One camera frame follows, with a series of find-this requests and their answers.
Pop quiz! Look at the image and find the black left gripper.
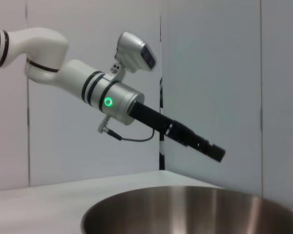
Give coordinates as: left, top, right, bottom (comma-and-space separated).
129, 99, 226, 163

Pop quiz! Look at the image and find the stainless steel mixing bowl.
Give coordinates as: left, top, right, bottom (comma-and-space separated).
80, 185, 293, 234

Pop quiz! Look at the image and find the left arm cable with plug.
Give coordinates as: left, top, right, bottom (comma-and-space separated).
96, 115, 155, 142

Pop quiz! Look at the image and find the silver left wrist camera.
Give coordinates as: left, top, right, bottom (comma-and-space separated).
107, 31, 158, 81

